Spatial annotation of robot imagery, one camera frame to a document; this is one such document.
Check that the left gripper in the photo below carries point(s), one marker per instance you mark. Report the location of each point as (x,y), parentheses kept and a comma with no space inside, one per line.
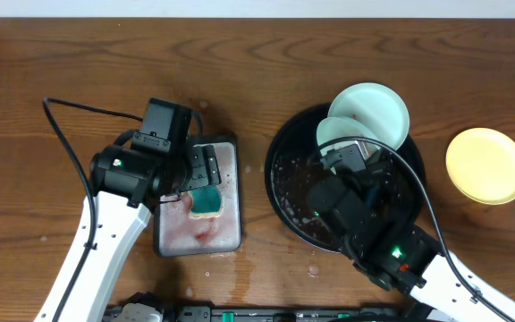
(206,162)

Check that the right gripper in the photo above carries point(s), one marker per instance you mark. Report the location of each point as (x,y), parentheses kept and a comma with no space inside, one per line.
(383,168)

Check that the green scrubbing sponge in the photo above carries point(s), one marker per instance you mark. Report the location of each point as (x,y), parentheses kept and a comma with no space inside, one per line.
(206,202)

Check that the pale green plate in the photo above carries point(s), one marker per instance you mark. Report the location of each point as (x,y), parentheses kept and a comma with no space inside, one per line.
(333,128)
(378,108)

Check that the yellow plate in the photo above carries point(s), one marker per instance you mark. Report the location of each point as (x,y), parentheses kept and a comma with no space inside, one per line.
(480,163)

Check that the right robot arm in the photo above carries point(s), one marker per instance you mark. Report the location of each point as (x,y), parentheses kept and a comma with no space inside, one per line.
(369,206)

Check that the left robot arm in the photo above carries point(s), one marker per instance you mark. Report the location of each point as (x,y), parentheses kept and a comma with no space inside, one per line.
(127,182)

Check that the black rectangular soapy water tray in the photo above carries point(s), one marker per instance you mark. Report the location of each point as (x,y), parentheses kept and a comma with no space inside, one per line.
(177,234)

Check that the round black serving tray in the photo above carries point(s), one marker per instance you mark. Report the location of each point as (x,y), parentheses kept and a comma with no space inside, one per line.
(293,169)

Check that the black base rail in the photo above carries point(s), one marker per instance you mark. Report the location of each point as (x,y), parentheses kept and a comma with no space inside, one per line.
(144,307)

